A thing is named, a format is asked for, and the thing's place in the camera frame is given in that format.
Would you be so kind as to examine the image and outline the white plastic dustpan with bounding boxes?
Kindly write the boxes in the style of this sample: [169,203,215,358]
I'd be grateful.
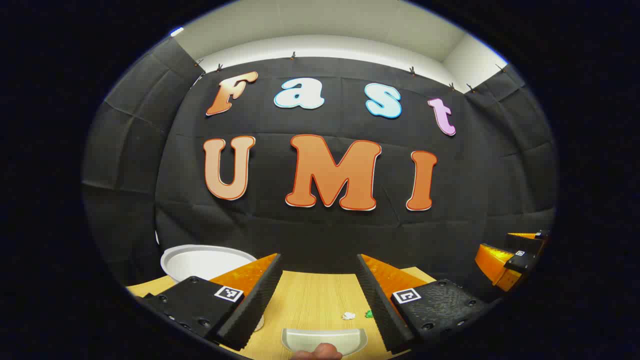
[281,327,369,359]

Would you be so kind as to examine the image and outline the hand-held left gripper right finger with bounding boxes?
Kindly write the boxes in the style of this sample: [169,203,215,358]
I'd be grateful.
[356,253,490,355]

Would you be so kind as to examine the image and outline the wooden desktop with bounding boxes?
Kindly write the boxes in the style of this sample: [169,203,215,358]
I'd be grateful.
[125,267,438,360]

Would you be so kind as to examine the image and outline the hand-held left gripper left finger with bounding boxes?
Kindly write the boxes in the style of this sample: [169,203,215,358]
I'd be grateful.
[134,253,283,352]

